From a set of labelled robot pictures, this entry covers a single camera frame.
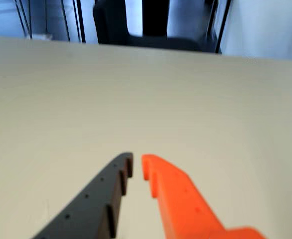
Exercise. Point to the black armchair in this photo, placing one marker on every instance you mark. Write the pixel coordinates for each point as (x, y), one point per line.
(111, 25)

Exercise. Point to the black upright column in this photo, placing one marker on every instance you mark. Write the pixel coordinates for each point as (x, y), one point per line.
(156, 17)

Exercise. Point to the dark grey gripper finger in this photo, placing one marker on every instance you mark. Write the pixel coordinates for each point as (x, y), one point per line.
(91, 206)

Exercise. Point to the thin black metal stand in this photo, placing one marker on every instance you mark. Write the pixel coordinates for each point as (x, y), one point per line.
(222, 27)

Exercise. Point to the black metal rack legs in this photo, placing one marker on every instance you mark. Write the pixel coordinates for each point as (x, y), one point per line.
(80, 22)

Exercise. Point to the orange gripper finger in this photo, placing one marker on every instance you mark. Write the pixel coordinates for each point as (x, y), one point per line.
(181, 204)

